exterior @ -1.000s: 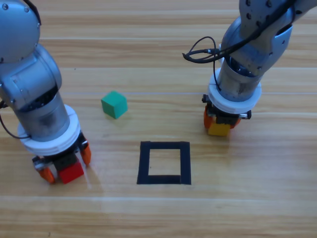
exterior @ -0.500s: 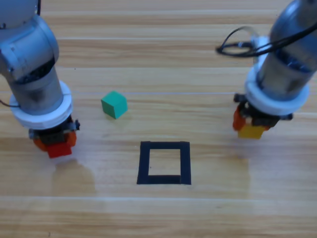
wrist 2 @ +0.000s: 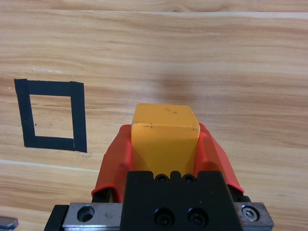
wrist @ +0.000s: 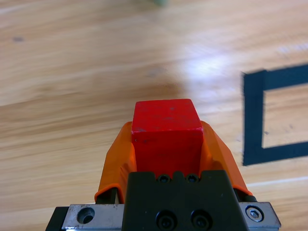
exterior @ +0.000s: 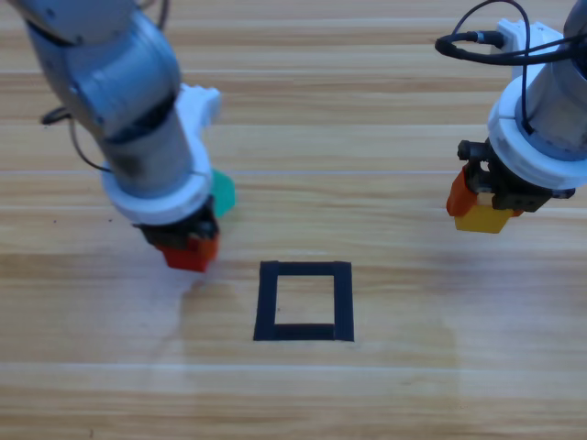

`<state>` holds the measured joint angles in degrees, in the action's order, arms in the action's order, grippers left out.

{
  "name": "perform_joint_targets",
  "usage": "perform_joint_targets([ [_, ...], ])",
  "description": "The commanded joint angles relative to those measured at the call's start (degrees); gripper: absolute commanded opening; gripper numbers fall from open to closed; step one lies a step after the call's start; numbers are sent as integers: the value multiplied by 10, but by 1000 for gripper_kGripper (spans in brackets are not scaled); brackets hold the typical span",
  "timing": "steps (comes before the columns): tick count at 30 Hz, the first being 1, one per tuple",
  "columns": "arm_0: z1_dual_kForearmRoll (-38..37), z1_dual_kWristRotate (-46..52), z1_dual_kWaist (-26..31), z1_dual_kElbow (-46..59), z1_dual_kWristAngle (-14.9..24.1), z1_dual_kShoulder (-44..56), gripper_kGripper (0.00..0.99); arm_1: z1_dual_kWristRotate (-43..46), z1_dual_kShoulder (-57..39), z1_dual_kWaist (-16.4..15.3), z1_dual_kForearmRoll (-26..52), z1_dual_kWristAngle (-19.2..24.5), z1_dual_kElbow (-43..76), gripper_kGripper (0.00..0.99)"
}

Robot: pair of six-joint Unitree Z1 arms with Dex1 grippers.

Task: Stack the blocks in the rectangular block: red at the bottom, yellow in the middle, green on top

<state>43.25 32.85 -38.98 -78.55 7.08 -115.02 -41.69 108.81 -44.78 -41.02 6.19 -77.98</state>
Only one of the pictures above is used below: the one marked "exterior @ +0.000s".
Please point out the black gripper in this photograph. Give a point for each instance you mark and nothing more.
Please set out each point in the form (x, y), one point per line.
(513, 194)
(169, 234)

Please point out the yellow cube block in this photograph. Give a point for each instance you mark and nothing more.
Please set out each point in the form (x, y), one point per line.
(481, 220)

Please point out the red cube block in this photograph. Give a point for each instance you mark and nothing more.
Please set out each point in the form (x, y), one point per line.
(183, 259)

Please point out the green cube block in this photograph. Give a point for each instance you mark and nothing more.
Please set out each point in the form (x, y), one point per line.
(224, 194)

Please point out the black tape square outline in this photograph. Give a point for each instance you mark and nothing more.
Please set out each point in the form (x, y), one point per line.
(266, 298)

